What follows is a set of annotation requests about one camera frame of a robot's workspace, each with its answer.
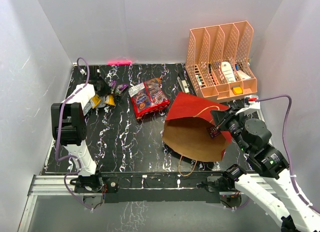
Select red snack packet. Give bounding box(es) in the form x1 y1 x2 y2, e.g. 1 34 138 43
128 77 171 120

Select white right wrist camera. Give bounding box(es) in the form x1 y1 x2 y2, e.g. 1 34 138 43
235 95 261 115

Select purple M&M's packet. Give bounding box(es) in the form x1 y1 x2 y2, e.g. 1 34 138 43
114 84 129 96

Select green white tube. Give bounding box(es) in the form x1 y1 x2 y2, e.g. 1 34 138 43
196 75 202 85

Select peach plastic file organizer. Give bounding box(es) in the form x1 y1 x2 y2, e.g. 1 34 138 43
185 20 258 103

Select yellow snack packet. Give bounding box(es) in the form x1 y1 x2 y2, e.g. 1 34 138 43
104 94 116 106
90 94 101 109

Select brown M&M's packet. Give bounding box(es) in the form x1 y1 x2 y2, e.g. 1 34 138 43
108 80 117 94

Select silver snack wrapper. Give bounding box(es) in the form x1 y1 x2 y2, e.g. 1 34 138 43
83 102 92 116
97 101 106 108

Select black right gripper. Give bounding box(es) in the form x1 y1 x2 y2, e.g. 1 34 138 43
210 105 250 153

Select red brown paper bag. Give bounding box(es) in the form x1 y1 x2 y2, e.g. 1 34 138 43
162 92 232 163

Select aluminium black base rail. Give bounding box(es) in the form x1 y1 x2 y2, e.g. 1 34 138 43
18 171 279 232

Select beige black stapler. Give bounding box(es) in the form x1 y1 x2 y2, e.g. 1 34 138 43
177 71 190 94

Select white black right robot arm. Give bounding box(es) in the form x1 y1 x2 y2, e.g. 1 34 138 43
200 106 320 232

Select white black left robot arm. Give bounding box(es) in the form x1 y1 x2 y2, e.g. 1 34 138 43
50 65 112 193

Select small purple candy packet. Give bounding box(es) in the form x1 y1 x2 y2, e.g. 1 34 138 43
207 126 221 139

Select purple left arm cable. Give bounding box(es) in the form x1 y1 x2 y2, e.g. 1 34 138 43
54 57 106 212

